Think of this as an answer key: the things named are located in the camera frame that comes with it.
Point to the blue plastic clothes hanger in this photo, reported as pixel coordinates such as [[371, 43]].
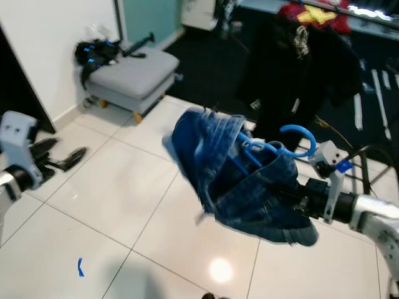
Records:
[[298, 129]]

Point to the blue denim jeans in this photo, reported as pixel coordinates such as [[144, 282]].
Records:
[[199, 143]]

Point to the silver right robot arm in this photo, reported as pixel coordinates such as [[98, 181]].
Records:
[[374, 212]]

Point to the black metal clothes rack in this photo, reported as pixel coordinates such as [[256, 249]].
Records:
[[389, 167]]

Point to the black panel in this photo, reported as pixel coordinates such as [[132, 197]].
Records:
[[15, 87]]

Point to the white strip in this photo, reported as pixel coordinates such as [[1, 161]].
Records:
[[358, 112]]

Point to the black bag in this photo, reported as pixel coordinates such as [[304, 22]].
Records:
[[93, 56]]

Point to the blue floor tape mark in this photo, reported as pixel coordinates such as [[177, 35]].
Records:
[[80, 268]]

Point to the grey upholstered ottoman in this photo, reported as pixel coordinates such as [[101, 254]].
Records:
[[134, 71]]

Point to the plain black garment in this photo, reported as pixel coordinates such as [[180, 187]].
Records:
[[343, 68]]

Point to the black garment with white print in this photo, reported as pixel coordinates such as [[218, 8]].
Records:
[[274, 81]]

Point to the clear plastic bag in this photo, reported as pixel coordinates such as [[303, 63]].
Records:
[[98, 32]]

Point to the black robot foot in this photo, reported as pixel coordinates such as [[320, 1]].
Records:
[[209, 296]]

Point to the teal door panel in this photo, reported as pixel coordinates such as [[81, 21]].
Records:
[[153, 18]]

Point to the yellow cloth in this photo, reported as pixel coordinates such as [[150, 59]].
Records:
[[315, 15]]

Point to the red garment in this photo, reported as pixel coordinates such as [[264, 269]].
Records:
[[288, 9]]

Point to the white cabinet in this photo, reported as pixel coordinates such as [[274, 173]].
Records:
[[198, 12]]

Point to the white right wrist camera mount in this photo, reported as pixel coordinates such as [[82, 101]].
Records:
[[327, 154]]

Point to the black door frame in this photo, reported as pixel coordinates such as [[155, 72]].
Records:
[[120, 22]]

